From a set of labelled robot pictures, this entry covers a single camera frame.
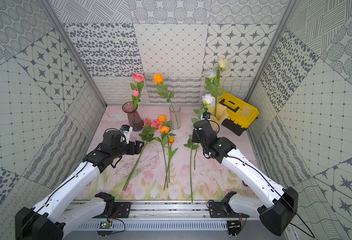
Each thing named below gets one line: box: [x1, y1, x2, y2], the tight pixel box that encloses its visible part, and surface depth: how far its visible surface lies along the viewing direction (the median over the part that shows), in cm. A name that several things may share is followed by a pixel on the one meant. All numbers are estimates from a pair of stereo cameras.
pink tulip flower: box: [131, 88, 139, 111], surface depth 92 cm
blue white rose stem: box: [205, 68, 223, 117], surface depth 90 cm
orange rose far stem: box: [157, 114, 171, 127], surface depth 109 cm
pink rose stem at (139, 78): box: [130, 73, 145, 104], surface depth 90 cm
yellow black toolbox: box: [217, 90, 260, 136], surface depth 96 cm
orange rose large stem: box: [152, 73, 175, 112], surface depth 92 cm
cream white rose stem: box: [212, 58, 229, 117], surface depth 90 cm
